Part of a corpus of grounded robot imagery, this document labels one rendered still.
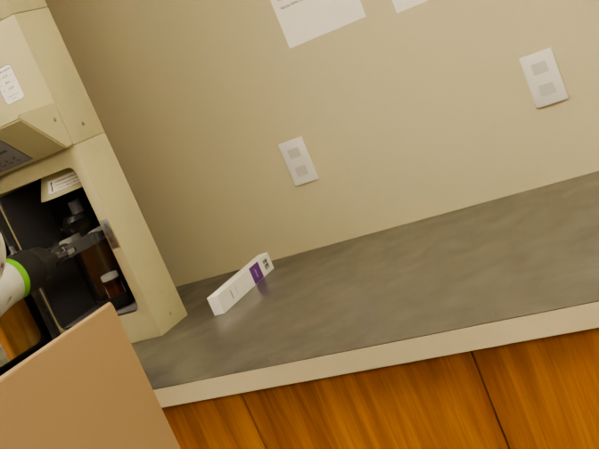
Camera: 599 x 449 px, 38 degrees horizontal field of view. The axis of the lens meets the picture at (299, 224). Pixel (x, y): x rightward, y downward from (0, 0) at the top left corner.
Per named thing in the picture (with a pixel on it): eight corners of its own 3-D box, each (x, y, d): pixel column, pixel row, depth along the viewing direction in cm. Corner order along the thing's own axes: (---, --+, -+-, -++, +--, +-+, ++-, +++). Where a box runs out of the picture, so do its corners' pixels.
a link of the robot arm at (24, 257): (9, 306, 187) (38, 297, 182) (-15, 257, 184) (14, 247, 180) (28, 295, 192) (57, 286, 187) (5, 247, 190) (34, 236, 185)
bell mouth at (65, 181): (74, 185, 218) (65, 166, 217) (125, 166, 209) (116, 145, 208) (26, 208, 203) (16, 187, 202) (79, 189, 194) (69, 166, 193)
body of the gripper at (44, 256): (36, 248, 185) (64, 233, 193) (10, 257, 190) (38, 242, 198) (52, 280, 187) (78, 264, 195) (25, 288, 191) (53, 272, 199)
